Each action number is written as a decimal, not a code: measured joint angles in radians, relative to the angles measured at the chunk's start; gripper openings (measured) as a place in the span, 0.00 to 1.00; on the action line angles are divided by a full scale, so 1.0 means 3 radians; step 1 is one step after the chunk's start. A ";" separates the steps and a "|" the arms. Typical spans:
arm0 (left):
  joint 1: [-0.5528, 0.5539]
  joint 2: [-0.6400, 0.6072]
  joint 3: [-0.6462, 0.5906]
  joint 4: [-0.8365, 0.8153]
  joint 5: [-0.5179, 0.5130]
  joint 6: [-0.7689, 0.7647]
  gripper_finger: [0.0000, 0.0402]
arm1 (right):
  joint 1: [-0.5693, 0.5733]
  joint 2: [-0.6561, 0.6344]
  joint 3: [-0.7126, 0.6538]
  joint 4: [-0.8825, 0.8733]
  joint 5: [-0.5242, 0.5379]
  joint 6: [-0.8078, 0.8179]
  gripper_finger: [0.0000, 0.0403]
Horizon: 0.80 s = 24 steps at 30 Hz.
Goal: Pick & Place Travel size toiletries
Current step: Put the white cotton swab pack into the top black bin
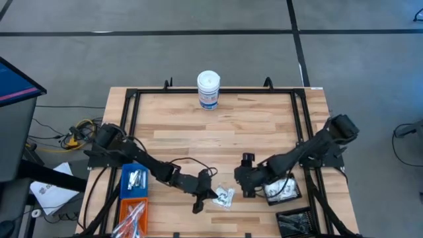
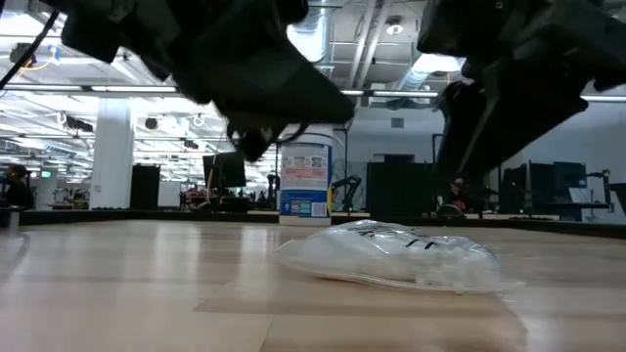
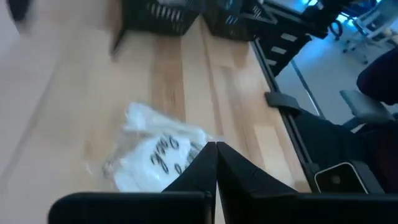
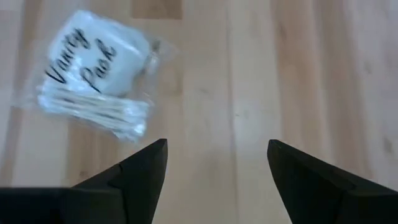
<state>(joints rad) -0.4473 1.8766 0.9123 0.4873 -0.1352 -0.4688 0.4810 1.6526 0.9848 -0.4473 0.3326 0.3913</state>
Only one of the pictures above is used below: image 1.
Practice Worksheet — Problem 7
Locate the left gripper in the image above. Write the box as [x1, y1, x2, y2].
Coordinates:
[180, 169, 220, 214]

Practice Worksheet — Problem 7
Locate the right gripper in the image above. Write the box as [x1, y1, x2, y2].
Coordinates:
[233, 152, 270, 192]

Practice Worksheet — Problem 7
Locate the black comb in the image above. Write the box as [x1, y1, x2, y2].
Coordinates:
[287, 213, 313, 232]
[279, 216, 310, 235]
[280, 213, 311, 229]
[280, 214, 303, 225]

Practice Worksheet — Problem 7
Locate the blue toothbrush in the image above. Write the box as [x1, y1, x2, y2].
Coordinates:
[129, 206, 143, 238]
[124, 213, 139, 238]
[118, 201, 146, 234]

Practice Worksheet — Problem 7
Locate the black mesh plastic bin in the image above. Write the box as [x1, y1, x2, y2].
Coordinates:
[276, 206, 315, 238]
[263, 177, 303, 207]

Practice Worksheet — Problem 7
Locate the white wipes canister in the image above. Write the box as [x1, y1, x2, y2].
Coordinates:
[196, 69, 221, 111]

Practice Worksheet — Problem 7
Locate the blue plastic bin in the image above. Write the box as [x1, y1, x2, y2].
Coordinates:
[119, 163, 149, 200]

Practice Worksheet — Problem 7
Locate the orange plastic bin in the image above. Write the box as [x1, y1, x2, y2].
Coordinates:
[117, 197, 149, 238]

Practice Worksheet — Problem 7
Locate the black monitor stand beam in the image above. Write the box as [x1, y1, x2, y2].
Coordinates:
[18, 159, 89, 193]

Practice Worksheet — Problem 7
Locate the white paper sheet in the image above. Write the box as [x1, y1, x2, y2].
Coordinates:
[29, 161, 81, 216]

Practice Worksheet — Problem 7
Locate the grey floor stand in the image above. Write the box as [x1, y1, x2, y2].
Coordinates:
[395, 119, 423, 139]

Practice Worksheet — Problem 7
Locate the dark monitor with blue screen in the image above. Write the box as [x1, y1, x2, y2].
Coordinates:
[0, 56, 48, 183]

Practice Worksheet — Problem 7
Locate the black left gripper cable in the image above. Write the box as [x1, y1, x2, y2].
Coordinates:
[168, 156, 219, 178]

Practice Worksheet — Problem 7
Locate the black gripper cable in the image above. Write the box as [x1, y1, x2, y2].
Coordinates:
[168, 156, 219, 178]
[256, 168, 295, 200]

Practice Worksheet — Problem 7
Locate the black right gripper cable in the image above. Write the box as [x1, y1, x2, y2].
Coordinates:
[256, 168, 295, 200]

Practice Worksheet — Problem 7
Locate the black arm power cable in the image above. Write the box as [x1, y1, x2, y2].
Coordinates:
[82, 167, 112, 231]

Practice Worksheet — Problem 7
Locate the black cable bundle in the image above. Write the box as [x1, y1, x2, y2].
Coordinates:
[28, 117, 102, 149]

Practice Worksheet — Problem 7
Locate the looped black floor cable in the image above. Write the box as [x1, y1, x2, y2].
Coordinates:
[391, 122, 423, 168]

